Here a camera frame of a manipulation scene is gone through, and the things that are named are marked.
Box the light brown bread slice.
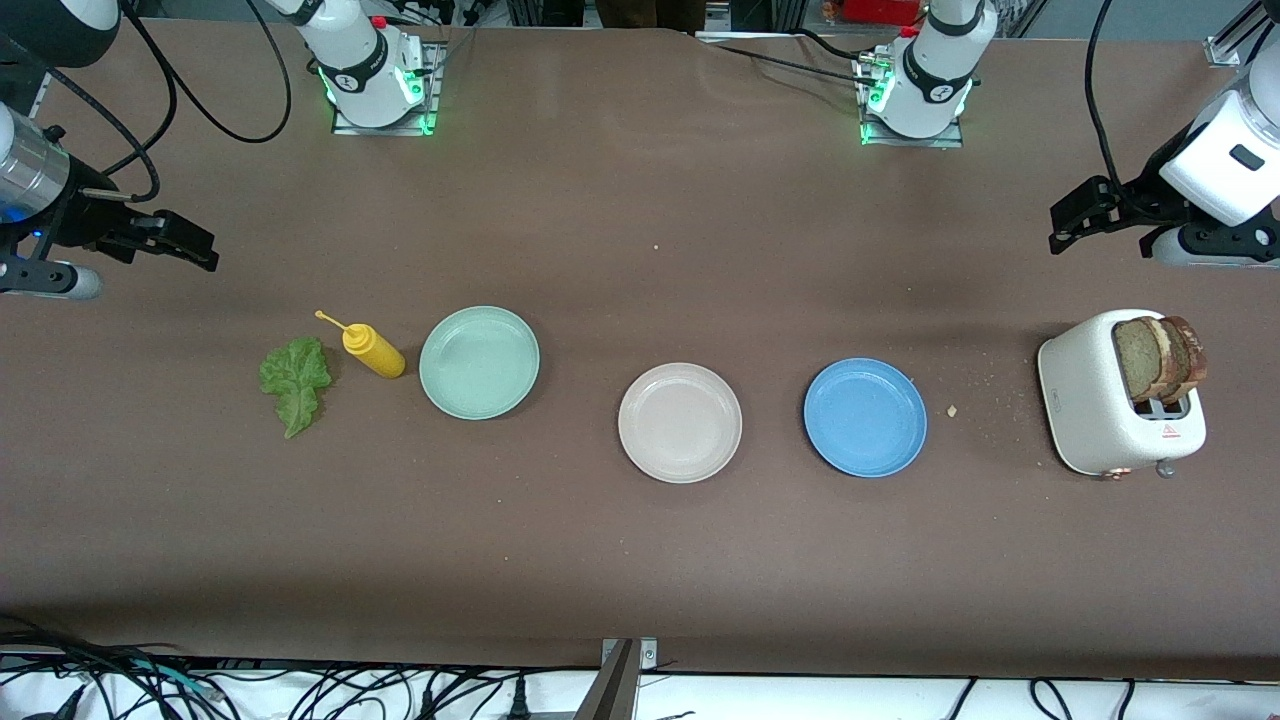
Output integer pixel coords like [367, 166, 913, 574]
[1112, 316, 1186, 403]

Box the yellow squeeze bottle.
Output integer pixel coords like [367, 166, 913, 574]
[315, 310, 407, 380]

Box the blue plate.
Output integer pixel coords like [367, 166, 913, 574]
[803, 357, 929, 479]

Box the mint green plate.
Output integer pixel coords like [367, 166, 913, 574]
[419, 305, 541, 421]

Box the beige plate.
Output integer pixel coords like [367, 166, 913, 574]
[617, 362, 744, 485]

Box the white toaster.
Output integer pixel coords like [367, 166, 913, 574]
[1037, 308, 1208, 479]

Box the green lettuce leaf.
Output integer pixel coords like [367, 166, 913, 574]
[258, 336, 333, 440]

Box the dark crust bread slice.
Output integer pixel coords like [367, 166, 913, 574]
[1162, 316, 1209, 391]

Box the red box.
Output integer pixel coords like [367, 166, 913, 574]
[825, 0, 926, 26]

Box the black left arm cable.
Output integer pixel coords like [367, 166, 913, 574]
[1084, 0, 1136, 216]

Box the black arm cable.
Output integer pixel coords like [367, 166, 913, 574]
[1084, 0, 1136, 216]
[0, 0, 294, 205]

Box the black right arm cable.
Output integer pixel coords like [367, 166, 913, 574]
[0, 0, 294, 205]

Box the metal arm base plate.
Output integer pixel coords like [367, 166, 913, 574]
[855, 55, 966, 149]
[330, 40, 448, 137]

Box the black base cable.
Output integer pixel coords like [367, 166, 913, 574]
[715, 28, 873, 87]

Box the teal cable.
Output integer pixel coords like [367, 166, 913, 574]
[125, 660, 216, 698]

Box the metal mount beam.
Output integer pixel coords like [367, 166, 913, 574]
[573, 637, 661, 720]

